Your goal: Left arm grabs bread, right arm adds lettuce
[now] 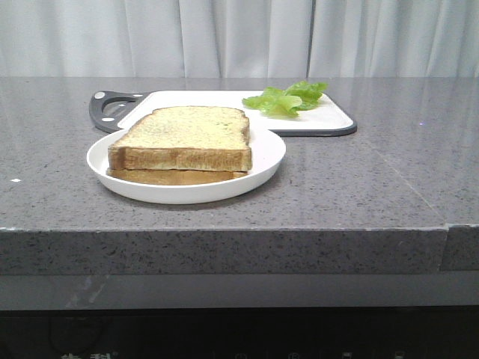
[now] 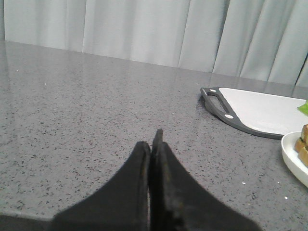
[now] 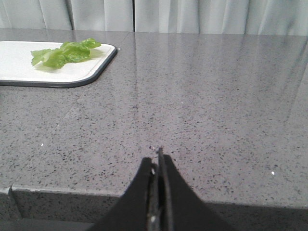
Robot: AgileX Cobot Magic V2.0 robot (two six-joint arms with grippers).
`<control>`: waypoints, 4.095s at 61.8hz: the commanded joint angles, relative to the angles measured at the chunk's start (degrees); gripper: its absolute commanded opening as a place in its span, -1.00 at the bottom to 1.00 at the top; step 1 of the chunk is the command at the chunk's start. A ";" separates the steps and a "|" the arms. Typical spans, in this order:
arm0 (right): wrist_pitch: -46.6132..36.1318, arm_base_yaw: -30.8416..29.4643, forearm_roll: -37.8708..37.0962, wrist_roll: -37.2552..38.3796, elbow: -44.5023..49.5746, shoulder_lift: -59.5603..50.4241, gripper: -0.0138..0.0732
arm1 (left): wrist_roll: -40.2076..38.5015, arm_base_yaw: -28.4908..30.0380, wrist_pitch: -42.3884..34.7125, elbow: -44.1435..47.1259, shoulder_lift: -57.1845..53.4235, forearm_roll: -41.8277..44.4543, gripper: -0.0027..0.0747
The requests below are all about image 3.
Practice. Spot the white cutting board grey rim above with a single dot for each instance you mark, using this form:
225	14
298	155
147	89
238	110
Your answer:
16	68

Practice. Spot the white curtain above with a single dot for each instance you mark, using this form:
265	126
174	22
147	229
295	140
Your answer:
255	17

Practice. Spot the green lettuce leaf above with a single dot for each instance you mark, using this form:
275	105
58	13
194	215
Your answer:
68	52

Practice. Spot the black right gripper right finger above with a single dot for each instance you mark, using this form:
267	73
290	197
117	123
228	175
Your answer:
182	209

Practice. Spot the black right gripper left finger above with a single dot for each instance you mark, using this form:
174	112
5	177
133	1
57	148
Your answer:
131	212

